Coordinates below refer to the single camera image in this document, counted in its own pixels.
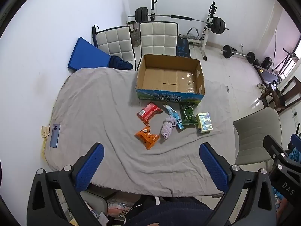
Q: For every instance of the beige paper tag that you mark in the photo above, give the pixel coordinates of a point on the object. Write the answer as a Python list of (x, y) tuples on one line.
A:
[(45, 131)]

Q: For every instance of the purple cloth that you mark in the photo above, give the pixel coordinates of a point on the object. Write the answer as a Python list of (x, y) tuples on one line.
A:
[(167, 128)]

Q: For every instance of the blue white snack packet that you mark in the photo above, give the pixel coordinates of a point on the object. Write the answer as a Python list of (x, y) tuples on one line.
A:
[(171, 111)]

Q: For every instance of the green snack packet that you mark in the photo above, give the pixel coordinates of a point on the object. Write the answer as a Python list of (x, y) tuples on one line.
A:
[(188, 115)]

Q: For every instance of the light green tissue pack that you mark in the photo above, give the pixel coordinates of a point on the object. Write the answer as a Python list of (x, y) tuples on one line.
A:
[(204, 122)]

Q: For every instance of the pair of slippers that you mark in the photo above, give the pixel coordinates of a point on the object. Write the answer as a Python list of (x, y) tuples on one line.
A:
[(262, 87)]

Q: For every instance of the blue folded gym mat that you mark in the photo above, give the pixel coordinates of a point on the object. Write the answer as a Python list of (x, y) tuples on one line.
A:
[(88, 55)]

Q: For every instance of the dark blue bag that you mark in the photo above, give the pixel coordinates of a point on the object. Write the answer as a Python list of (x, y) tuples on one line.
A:
[(120, 63)]

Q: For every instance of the grey table cloth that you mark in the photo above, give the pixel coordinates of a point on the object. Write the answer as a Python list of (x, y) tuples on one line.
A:
[(105, 113)]

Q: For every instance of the red snack packet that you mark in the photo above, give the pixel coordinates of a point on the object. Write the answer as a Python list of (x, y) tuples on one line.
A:
[(149, 113)]

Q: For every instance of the white squat rack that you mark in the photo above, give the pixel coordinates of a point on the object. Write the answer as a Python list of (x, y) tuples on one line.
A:
[(208, 31)]

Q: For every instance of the grey chair under table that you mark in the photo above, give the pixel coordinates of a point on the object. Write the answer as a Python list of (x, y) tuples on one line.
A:
[(95, 201)]

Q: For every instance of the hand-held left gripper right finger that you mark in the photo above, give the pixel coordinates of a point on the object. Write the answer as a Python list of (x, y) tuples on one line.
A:
[(215, 167)]

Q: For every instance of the cardboard box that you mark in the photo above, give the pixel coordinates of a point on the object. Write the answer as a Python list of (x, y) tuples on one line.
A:
[(164, 77)]

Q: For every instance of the white quilted chair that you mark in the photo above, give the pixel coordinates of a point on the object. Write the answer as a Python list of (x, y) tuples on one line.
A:
[(157, 38), (115, 43)]

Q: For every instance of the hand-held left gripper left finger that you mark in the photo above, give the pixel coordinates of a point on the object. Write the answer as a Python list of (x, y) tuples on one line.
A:
[(90, 167)]

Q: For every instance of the short barbell with black plates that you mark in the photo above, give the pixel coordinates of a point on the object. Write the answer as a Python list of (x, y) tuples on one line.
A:
[(237, 53)]

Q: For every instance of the orange snack packet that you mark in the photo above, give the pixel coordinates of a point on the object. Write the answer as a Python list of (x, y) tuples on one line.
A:
[(147, 137)]

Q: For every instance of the person's dark clothed body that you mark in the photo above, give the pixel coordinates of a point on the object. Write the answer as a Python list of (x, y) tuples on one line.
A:
[(169, 213)]

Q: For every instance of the long barbell with black plates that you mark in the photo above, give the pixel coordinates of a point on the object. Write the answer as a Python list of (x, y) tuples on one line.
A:
[(178, 17)]

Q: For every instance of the black speaker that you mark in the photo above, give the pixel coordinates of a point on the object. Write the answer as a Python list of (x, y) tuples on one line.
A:
[(267, 62)]

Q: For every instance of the dark wooden chair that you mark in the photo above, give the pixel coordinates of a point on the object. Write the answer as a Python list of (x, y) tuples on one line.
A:
[(285, 91)]

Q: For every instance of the blue smartphone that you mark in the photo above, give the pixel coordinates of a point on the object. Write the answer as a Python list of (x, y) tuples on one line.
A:
[(55, 135)]

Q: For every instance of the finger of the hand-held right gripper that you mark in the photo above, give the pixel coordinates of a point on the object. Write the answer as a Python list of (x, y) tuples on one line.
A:
[(296, 141), (282, 160)]

